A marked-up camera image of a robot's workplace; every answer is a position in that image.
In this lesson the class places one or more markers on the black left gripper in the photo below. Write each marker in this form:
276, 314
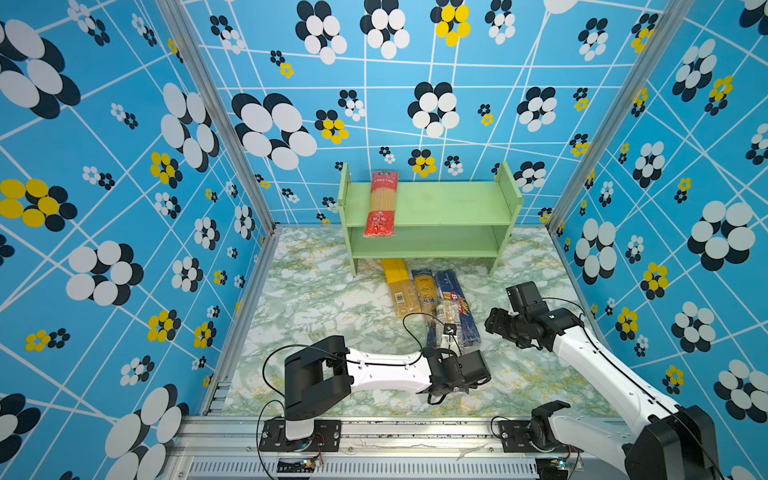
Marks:
471, 386

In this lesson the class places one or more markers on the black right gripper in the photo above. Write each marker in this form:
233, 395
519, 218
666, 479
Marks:
494, 323

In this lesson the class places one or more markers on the clear blue-end spaghetti bag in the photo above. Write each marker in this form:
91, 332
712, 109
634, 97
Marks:
433, 308

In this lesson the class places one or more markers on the dark blue spaghetti box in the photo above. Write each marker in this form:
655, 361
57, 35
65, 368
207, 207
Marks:
458, 310

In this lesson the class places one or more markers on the red spaghetti bag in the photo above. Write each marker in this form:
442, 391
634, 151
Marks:
382, 204

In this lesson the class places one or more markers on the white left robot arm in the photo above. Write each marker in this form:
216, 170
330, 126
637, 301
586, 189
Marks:
321, 375

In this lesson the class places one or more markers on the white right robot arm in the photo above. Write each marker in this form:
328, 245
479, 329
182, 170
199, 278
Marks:
660, 438

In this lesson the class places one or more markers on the green wooden shelf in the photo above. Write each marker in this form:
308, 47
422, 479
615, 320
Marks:
453, 219

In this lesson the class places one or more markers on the yellow label spaghetti bag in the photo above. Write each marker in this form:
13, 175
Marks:
403, 292

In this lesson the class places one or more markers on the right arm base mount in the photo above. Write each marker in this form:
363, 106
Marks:
536, 434

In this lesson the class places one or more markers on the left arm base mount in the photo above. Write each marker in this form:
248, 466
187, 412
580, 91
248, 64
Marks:
315, 435

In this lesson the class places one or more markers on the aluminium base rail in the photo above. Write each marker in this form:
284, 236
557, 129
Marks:
377, 448

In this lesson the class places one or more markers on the aluminium frame post right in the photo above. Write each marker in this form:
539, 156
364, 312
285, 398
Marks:
669, 23

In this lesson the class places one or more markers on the aluminium frame post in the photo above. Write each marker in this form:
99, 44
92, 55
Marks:
669, 23
181, 30

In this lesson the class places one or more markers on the aluminium frame post left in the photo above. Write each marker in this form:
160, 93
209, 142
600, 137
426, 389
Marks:
181, 30

